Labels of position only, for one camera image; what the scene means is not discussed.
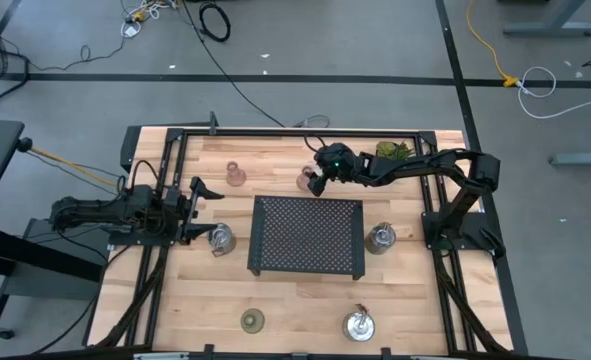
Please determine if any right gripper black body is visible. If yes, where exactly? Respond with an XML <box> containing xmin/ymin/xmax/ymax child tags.
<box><xmin>314</xmin><ymin>142</ymin><xmax>364</xmax><ymax>184</ymax></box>

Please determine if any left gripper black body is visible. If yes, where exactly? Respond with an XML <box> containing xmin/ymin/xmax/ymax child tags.
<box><xmin>164</xmin><ymin>183</ymin><xmax>199</xmax><ymax>245</ymax></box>

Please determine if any pink glass candle holder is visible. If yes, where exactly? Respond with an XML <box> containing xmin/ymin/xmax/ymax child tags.
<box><xmin>295</xmin><ymin>164</ymin><xmax>317</xmax><ymax>192</ymax></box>
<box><xmin>224</xmin><ymin>160</ymin><xmax>248</xmax><ymax>188</ymax></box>

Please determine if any silver tin candle with tag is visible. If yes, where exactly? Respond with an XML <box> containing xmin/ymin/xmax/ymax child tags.
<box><xmin>341</xmin><ymin>303</ymin><xmax>377</xmax><ymax>344</ymax></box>
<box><xmin>364</xmin><ymin>221</ymin><xmax>398</xmax><ymax>256</ymax></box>
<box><xmin>208</xmin><ymin>222</ymin><xmax>238</xmax><ymax>258</ymax></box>

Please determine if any yellow stick with black knob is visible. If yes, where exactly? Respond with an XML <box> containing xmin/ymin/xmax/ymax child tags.
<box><xmin>16</xmin><ymin>137</ymin><xmax>122</xmax><ymax>189</ymax></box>

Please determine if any black perforated metal riser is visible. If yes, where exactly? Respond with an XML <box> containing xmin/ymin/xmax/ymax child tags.
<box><xmin>247</xmin><ymin>194</ymin><xmax>367</xmax><ymax>282</ymax></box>

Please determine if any green potted succulent plant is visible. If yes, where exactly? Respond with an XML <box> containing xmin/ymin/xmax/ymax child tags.
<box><xmin>375</xmin><ymin>140</ymin><xmax>417</xmax><ymax>162</ymax></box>

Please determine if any grey desk foot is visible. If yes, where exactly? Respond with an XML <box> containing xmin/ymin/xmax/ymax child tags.
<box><xmin>548</xmin><ymin>152</ymin><xmax>591</xmax><ymax>167</ymax></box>
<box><xmin>503</xmin><ymin>0</ymin><xmax>591</xmax><ymax>38</ymax></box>

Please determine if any black aluminium rig frame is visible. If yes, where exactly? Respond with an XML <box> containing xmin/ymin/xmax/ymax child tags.
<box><xmin>82</xmin><ymin>124</ymin><xmax>531</xmax><ymax>360</ymax></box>

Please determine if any long black floor cable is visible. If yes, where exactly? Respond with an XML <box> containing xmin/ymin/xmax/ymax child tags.
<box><xmin>181</xmin><ymin>0</ymin><xmax>287</xmax><ymax>129</ymax></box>

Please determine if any coiled black cable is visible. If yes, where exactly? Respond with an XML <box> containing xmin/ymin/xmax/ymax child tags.
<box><xmin>198</xmin><ymin>1</ymin><xmax>232</xmax><ymax>43</ymax></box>

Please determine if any yellow extension cable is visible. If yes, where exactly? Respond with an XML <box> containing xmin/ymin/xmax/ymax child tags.
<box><xmin>465</xmin><ymin>0</ymin><xmax>521</xmax><ymax>89</ymax></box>

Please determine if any white cable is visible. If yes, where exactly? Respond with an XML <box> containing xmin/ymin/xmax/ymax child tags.
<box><xmin>516</xmin><ymin>65</ymin><xmax>591</xmax><ymax>121</ymax></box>

